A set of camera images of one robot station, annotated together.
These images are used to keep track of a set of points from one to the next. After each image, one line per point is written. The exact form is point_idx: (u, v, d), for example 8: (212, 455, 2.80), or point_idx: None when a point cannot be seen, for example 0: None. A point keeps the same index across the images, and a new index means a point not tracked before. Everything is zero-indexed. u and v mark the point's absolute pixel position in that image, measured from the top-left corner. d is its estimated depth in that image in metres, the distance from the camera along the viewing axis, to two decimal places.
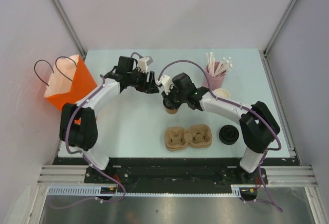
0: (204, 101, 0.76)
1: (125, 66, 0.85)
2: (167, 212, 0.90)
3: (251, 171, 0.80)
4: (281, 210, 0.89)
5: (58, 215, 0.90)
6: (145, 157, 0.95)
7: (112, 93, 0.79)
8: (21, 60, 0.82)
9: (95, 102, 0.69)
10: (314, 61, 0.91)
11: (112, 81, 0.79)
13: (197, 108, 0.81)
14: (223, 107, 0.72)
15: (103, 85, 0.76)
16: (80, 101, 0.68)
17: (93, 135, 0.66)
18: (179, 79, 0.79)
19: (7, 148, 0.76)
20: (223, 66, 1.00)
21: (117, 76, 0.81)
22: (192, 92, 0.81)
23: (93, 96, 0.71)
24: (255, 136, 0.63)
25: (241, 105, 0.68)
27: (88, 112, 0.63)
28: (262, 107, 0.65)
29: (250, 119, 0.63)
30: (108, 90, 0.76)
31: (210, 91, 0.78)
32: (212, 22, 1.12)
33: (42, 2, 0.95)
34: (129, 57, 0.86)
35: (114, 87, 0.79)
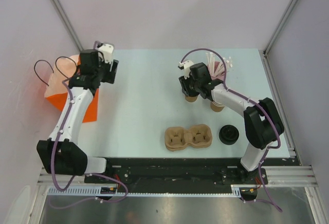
0: (214, 91, 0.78)
1: (89, 64, 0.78)
2: (167, 212, 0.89)
3: (251, 170, 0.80)
4: (280, 210, 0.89)
5: (58, 215, 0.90)
6: (145, 157, 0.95)
7: (86, 103, 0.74)
8: (21, 60, 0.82)
9: (70, 128, 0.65)
10: (314, 61, 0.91)
11: (80, 92, 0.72)
13: (208, 97, 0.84)
14: (231, 98, 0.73)
15: (72, 100, 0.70)
16: (54, 133, 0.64)
17: (80, 160, 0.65)
18: (196, 68, 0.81)
19: (7, 148, 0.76)
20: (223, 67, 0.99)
21: (83, 81, 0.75)
22: (206, 82, 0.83)
23: (66, 122, 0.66)
24: (257, 130, 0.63)
25: (249, 98, 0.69)
27: (67, 144, 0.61)
28: (270, 104, 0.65)
29: (254, 112, 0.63)
30: (77, 107, 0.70)
31: (223, 84, 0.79)
32: (212, 22, 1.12)
33: (42, 2, 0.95)
34: (92, 53, 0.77)
35: (85, 97, 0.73)
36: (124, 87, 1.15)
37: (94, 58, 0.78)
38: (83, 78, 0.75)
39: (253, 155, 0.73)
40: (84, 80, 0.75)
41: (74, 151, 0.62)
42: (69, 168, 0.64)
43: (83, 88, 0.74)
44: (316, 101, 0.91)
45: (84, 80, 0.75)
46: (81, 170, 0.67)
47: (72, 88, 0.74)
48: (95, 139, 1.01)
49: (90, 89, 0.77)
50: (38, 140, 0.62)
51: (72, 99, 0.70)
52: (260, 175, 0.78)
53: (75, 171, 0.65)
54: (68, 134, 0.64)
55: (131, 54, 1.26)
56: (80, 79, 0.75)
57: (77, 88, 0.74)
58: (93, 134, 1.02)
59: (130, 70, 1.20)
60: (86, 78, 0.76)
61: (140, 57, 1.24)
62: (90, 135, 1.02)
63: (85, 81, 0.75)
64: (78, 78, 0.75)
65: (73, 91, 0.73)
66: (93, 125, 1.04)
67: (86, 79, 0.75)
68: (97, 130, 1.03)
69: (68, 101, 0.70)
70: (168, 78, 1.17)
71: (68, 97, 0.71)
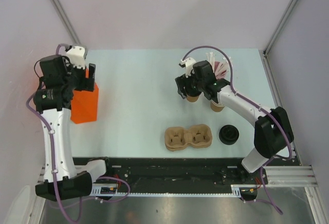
0: (221, 94, 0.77)
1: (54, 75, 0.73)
2: (167, 212, 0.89)
3: (252, 172, 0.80)
4: (281, 212, 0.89)
5: (58, 215, 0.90)
6: (145, 157, 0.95)
7: (67, 121, 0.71)
8: (21, 60, 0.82)
9: (64, 163, 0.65)
10: (314, 61, 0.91)
11: (55, 115, 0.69)
13: (213, 98, 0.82)
14: (240, 104, 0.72)
15: (51, 130, 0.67)
16: (49, 174, 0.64)
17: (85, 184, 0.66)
18: (200, 67, 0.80)
19: (7, 148, 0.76)
20: (223, 67, 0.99)
21: (52, 97, 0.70)
22: (211, 82, 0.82)
23: (55, 158, 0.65)
24: (268, 140, 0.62)
25: (260, 107, 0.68)
27: (67, 181, 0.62)
28: (282, 113, 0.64)
29: (266, 123, 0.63)
30: (60, 134, 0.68)
31: (230, 86, 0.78)
32: (212, 22, 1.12)
33: (41, 2, 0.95)
34: (52, 61, 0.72)
35: (63, 118, 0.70)
36: (124, 87, 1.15)
37: (57, 66, 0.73)
38: (50, 94, 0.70)
39: (256, 161, 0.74)
40: (52, 96, 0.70)
41: (77, 183, 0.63)
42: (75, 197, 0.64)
43: (57, 109, 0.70)
44: (316, 101, 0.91)
45: (52, 95, 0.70)
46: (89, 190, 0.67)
47: (44, 111, 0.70)
48: (95, 139, 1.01)
49: (63, 104, 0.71)
50: (36, 186, 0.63)
51: (50, 129, 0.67)
52: (260, 175, 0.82)
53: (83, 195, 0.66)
54: (63, 171, 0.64)
55: (131, 54, 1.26)
56: (49, 96, 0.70)
57: (50, 108, 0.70)
58: (93, 134, 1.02)
59: (130, 70, 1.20)
60: (54, 93, 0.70)
61: (140, 58, 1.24)
62: (90, 135, 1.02)
63: (53, 97, 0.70)
64: (44, 96, 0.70)
65: (46, 117, 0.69)
66: (93, 125, 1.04)
67: (54, 94, 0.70)
68: (97, 130, 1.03)
69: (47, 132, 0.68)
70: (168, 78, 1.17)
71: (44, 124, 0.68)
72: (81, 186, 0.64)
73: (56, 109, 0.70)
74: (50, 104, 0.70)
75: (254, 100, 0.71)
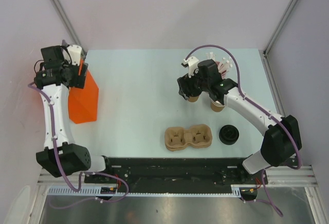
0: (229, 96, 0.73)
1: (53, 58, 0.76)
2: (167, 212, 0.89)
3: (253, 173, 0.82)
4: (281, 215, 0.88)
5: (58, 215, 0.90)
6: (146, 157, 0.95)
7: (66, 96, 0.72)
8: (20, 60, 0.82)
9: (63, 130, 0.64)
10: (315, 60, 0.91)
11: (55, 91, 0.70)
13: (218, 100, 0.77)
14: (249, 110, 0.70)
15: (51, 101, 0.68)
16: (49, 142, 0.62)
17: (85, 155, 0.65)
18: (205, 66, 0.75)
19: (7, 148, 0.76)
20: (223, 66, 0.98)
21: (51, 76, 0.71)
22: (217, 82, 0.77)
23: (55, 126, 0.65)
24: (277, 149, 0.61)
25: (271, 114, 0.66)
27: (68, 146, 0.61)
28: (293, 122, 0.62)
29: (276, 133, 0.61)
30: (59, 107, 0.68)
31: (238, 87, 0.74)
32: (212, 22, 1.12)
33: (41, 2, 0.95)
34: (54, 47, 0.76)
35: (62, 93, 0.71)
36: (124, 87, 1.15)
37: (58, 52, 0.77)
38: (49, 73, 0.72)
39: (259, 164, 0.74)
40: (52, 74, 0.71)
41: (77, 149, 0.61)
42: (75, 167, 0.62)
43: (55, 85, 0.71)
44: (315, 101, 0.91)
45: (51, 74, 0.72)
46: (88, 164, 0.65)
47: (43, 88, 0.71)
48: (95, 139, 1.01)
49: (62, 81, 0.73)
50: (36, 154, 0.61)
51: (50, 100, 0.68)
52: (262, 177, 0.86)
53: (83, 168, 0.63)
54: (63, 137, 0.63)
55: (132, 54, 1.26)
56: (48, 75, 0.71)
57: (49, 85, 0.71)
58: (93, 133, 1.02)
59: (130, 70, 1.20)
60: (53, 72, 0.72)
61: (140, 58, 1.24)
62: (90, 135, 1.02)
63: (52, 75, 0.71)
64: (44, 75, 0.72)
65: (46, 92, 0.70)
66: (93, 125, 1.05)
67: (53, 72, 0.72)
68: (97, 130, 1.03)
69: (47, 105, 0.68)
70: (168, 78, 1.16)
71: (44, 98, 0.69)
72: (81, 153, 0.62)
73: (56, 85, 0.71)
74: (49, 82, 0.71)
75: (263, 106, 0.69)
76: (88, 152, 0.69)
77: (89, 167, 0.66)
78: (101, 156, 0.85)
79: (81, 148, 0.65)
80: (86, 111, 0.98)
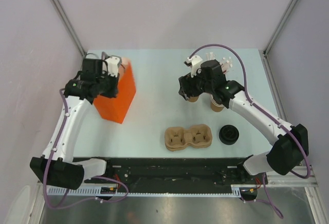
0: (234, 101, 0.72)
1: (91, 70, 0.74)
2: (167, 212, 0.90)
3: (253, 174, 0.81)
4: (282, 217, 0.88)
5: (58, 215, 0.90)
6: (146, 157, 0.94)
7: (84, 112, 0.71)
8: (21, 60, 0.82)
9: (65, 146, 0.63)
10: (314, 60, 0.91)
11: (76, 103, 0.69)
13: (223, 103, 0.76)
14: (259, 118, 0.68)
15: (67, 113, 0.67)
16: (48, 151, 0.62)
17: (78, 176, 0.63)
18: (211, 68, 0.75)
19: (7, 147, 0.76)
20: (223, 66, 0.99)
21: (79, 89, 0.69)
22: (221, 86, 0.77)
23: (60, 138, 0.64)
24: (288, 160, 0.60)
25: (281, 124, 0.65)
27: (60, 164, 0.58)
28: (302, 131, 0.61)
29: (286, 143, 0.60)
30: (73, 119, 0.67)
31: (244, 91, 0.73)
32: (212, 22, 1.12)
33: (41, 2, 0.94)
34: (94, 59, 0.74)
35: (82, 108, 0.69)
36: None
37: (97, 65, 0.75)
38: (79, 85, 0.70)
39: (258, 167, 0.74)
40: (80, 87, 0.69)
41: (69, 169, 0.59)
42: (63, 183, 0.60)
43: (79, 98, 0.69)
44: (315, 101, 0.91)
45: (80, 86, 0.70)
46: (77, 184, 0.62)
47: (68, 96, 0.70)
48: (95, 139, 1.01)
49: (88, 96, 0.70)
50: (32, 158, 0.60)
51: (67, 111, 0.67)
52: (262, 177, 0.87)
53: (69, 187, 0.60)
54: (61, 153, 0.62)
55: (131, 54, 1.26)
56: (77, 86, 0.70)
57: (74, 96, 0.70)
58: (93, 133, 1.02)
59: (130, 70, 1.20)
60: (83, 85, 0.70)
61: (140, 57, 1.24)
62: (90, 134, 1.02)
63: (81, 88, 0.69)
64: (74, 85, 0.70)
65: (68, 101, 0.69)
66: (93, 125, 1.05)
67: (83, 85, 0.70)
68: (97, 129, 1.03)
69: (63, 114, 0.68)
70: (168, 78, 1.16)
71: (64, 107, 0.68)
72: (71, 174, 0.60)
73: (79, 98, 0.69)
74: (76, 93, 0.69)
75: (272, 114, 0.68)
76: (83, 168, 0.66)
77: (78, 185, 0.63)
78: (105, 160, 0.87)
79: (75, 166, 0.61)
80: (114, 111, 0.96)
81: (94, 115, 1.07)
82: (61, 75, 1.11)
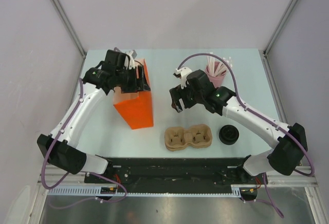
0: (228, 109, 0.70)
1: (112, 62, 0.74)
2: (167, 212, 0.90)
3: (253, 175, 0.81)
4: (282, 216, 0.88)
5: (58, 215, 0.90)
6: (146, 157, 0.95)
7: (97, 102, 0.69)
8: (21, 60, 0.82)
9: (72, 130, 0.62)
10: (314, 60, 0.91)
11: (92, 90, 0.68)
13: (216, 111, 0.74)
14: (255, 122, 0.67)
15: (80, 98, 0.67)
16: (55, 131, 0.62)
17: (79, 162, 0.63)
18: (197, 78, 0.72)
19: (7, 147, 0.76)
20: (223, 67, 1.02)
21: (98, 76, 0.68)
22: (209, 94, 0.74)
23: (70, 120, 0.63)
24: (291, 161, 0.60)
25: (278, 126, 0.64)
27: (64, 146, 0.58)
28: (300, 129, 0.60)
29: (287, 145, 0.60)
30: (85, 106, 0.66)
31: (237, 97, 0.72)
32: (212, 22, 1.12)
33: (42, 2, 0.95)
34: (119, 52, 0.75)
35: (96, 96, 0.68)
36: None
37: (120, 59, 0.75)
38: (99, 74, 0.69)
39: (258, 167, 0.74)
40: (100, 76, 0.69)
41: (71, 152, 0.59)
42: (64, 166, 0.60)
43: (96, 87, 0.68)
44: (315, 101, 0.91)
45: (99, 75, 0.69)
46: (76, 169, 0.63)
47: (86, 84, 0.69)
48: (96, 139, 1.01)
49: (104, 86, 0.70)
50: (40, 134, 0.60)
51: (81, 97, 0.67)
52: (264, 176, 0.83)
53: (68, 170, 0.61)
54: (68, 136, 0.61)
55: None
56: (96, 74, 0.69)
57: (91, 84, 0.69)
58: (93, 133, 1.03)
59: None
60: (103, 74, 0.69)
61: (139, 57, 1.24)
62: (90, 135, 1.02)
63: (99, 77, 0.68)
64: (94, 73, 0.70)
65: (84, 89, 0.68)
66: (94, 125, 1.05)
67: (102, 75, 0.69)
68: (97, 130, 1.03)
69: (77, 98, 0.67)
70: (168, 78, 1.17)
71: (79, 93, 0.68)
72: (72, 157, 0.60)
73: (95, 87, 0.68)
74: (93, 81, 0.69)
75: (268, 116, 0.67)
76: (85, 156, 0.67)
77: (77, 171, 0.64)
78: (106, 161, 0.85)
79: (78, 153, 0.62)
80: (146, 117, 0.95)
81: (94, 116, 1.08)
82: (62, 75, 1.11)
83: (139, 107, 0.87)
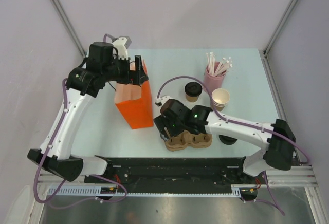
0: (210, 126, 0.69)
1: (96, 60, 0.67)
2: (167, 212, 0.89)
3: (255, 176, 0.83)
4: (284, 213, 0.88)
5: (58, 215, 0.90)
6: (146, 157, 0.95)
7: (85, 108, 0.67)
8: (21, 60, 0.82)
9: (60, 145, 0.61)
10: (315, 60, 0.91)
11: (77, 98, 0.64)
13: (199, 131, 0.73)
14: (238, 131, 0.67)
15: (65, 109, 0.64)
16: (44, 145, 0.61)
17: (74, 170, 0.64)
18: (168, 108, 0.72)
19: (7, 147, 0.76)
20: (223, 67, 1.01)
21: (81, 81, 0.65)
22: (188, 116, 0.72)
23: (56, 134, 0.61)
24: (286, 157, 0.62)
25: (263, 128, 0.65)
27: (54, 163, 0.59)
28: (282, 125, 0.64)
29: (277, 144, 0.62)
30: (72, 116, 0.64)
31: (215, 111, 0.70)
32: (212, 22, 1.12)
33: (41, 2, 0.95)
34: (104, 47, 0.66)
35: (82, 104, 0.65)
36: None
37: (105, 55, 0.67)
38: (82, 78, 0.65)
39: (256, 168, 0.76)
40: (83, 80, 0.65)
41: (64, 166, 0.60)
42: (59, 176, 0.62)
43: (80, 92, 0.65)
44: (315, 101, 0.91)
45: (83, 79, 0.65)
46: (73, 177, 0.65)
47: (70, 88, 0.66)
48: (96, 139, 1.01)
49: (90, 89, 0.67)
50: (31, 149, 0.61)
51: (66, 107, 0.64)
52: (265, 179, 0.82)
53: (65, 179, 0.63)
54: (57, 151, 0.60)
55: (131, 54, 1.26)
56: (79, 77, 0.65)
57: (75, 90, 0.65)
58: (93, 133, 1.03)
59: None
60: (86, 77, 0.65)
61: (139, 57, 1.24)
62: (90, 135, 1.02)
63: (83, 81, 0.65)
64: (77, 76, 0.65)
65: (68, 95, 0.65)
66: (93, 125, 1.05)
67: (86, 77, 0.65)
68: (97, 130, 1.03)
69: (62, 109, 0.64)
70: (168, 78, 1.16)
71: (63, 101, 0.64)
72: (65, 170, 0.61)
73: (79, 93, 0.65)
74: (77, 86, 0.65)
75: (250, 122, 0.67)
76: (81, 161, 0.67)
77: (75, 178, 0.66)
78: (106, 162, 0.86)
79: (72, 163, 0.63)
80: (145, 116, 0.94)
81: (94, 116, 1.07)
82: (62, 75, 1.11)
83: (138, 107, 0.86)
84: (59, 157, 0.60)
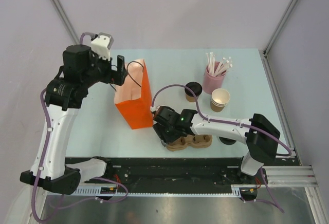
0: (195, 126, 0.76)
1: (73, 68, 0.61)
2: (167, 212, 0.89)
3: (254, 174, 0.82)
4: (282, 210, 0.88)
5: (58, 215, 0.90)
6: (146, 157, 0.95)
7: (70, 122, 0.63)
8: (20, 60, 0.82)
9: (51, 165, 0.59)
10: (315, 60, 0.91)
11: (59, 114, 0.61)
13: (187, 133, 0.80)
14: (221, 129, 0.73)
15: (49, 128, 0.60)
16: (35, 168, 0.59)
17: (71, 183, 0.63)
18: (158, 114, 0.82)
19: (7, 147, 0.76)
20: (223, 67, 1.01)
21: (60, 94, 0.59)
22: (177, 120, 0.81)
23: (46, 155, 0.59)
24: (264, 150, 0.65)
25: (241, 123, 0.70)
27: (48, 183, 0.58)
28: (260, 119, 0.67)
29: (256, 137, 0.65)
30: (58, 134, 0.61)
31: (199, 113, 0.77)
32: (212, 22, 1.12)
33: (41, 3, 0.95)
34: (77, 52, 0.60)
35: (66, 119, 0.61)
36: None
37: (81, 60, 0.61)
38: (61, 90, 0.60)
39: (255, 165, 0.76)
40: (62, 92, 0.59)
41: (58, 185, 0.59)
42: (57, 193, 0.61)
43: (61, 108, 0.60)
44: (315, 102, 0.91)
45: (62, 91, 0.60)
46: (71, 189, 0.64)
47: (50, 105, 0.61)
48: (96, 139, 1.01)
49: (72, 101, 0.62)
50: (21, 173, 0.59)
51: (50, 126, 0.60)
52: (262, 176, 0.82)
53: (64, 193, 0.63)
54: (49, 171, 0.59)
55: (131, 53, 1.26)
56: (58, 91, 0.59)
57: (56, 106, 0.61)
58: (93, 133, 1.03)
59: None
60: (65, 89, 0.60)
61: (140, 57, 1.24)
62: (90, 135, 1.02)
63: (62, 94, 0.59)
64: (55, 89, 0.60)
65: (50, 113, 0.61)
66: (94, 125, 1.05)
67: (65, 90, 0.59)
68: (97, 130, 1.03)
69: (46, 127, 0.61)
70: (168, 78, 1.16)
71: (46, 120, 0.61)
72: (61, 187, 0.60)
73: (61, 109, 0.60)
74: (58, 100, 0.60)
75: (231, 119, 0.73)
76: (77, 173, 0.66)
77: (73, 189, 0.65)
78: (105, 162, 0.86)
79: (68, 178, 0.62)
80: (145, 116, 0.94)
81: (94, 116, 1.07)
82: None
83: (138, 107, 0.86)
84: (53, 177, 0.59)
